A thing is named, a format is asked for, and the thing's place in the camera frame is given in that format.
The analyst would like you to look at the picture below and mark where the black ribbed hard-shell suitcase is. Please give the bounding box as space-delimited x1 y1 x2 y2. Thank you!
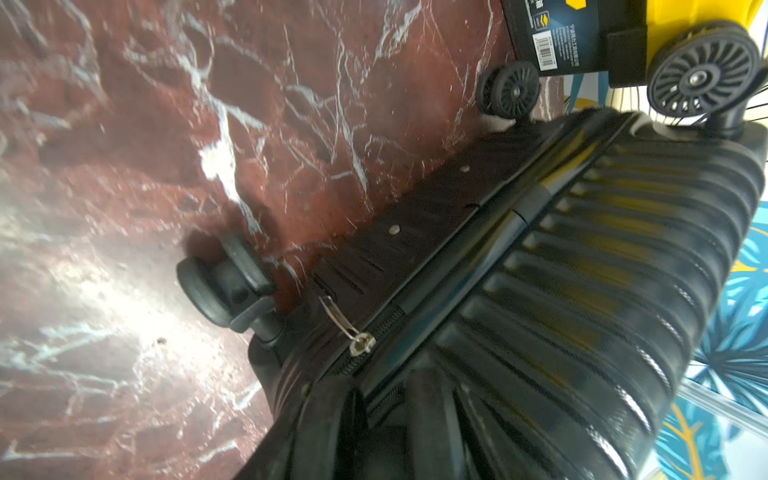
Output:
176 63 767 479

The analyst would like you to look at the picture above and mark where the yellow and black toolbox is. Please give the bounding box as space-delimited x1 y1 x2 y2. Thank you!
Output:
502 0 767 110

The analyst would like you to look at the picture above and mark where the silver zipper pull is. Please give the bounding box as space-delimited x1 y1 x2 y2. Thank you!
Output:
320 296 376 358

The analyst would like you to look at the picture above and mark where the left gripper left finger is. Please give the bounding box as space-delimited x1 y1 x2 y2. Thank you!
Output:
290 376 366 479

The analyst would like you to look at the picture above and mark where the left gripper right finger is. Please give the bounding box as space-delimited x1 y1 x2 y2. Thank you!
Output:
406 369 469 479

